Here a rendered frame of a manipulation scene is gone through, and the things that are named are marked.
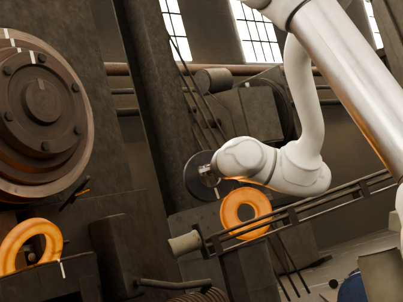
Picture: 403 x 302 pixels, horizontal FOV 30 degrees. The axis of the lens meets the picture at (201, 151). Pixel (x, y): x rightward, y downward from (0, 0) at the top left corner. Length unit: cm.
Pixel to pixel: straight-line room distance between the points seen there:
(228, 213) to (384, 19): 246
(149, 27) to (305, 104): 477
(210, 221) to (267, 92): 580
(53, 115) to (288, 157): 61
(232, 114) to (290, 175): 809
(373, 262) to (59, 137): 90
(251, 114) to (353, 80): 859
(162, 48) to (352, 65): 521
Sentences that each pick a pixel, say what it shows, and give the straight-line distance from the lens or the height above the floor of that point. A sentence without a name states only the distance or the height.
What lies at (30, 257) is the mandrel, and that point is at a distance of 209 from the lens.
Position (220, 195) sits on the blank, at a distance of 221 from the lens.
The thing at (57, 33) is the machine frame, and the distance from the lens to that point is 244.
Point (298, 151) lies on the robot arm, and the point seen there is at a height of 82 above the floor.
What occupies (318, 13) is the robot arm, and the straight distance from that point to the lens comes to 140.
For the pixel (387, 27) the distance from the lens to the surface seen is 444.
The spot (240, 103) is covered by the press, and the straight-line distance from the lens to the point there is 985.
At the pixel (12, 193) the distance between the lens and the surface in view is 196.
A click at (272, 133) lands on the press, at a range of 1011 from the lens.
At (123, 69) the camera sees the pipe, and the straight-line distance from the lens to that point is 1024.
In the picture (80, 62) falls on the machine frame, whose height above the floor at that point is 131.
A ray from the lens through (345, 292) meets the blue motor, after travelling 378.
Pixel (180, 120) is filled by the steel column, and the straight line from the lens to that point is 636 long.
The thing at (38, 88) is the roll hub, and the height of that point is 115.
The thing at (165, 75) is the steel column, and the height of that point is 210.
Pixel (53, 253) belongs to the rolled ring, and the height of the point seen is 73.
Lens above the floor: 66
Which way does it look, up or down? 7 degrees up
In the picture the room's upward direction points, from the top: 15 degrees counter-clockwise
